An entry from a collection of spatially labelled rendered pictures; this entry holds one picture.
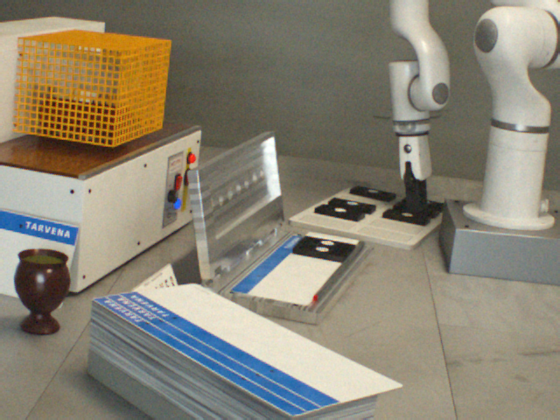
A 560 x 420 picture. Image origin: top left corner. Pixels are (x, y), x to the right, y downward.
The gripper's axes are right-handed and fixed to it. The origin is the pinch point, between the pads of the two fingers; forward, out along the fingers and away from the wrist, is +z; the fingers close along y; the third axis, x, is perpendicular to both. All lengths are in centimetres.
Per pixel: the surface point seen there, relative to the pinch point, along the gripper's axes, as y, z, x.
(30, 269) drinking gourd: -116, -11, 22
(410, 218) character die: -10.7, 1.8, -1.5
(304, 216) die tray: -23.0, -1.2, 17.9
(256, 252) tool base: -58, -1, 13
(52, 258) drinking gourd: -110, -12, 22
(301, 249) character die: -55, -1, 6
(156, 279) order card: -95, -5, 14
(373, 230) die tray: -22.8, 1.9, 3.2
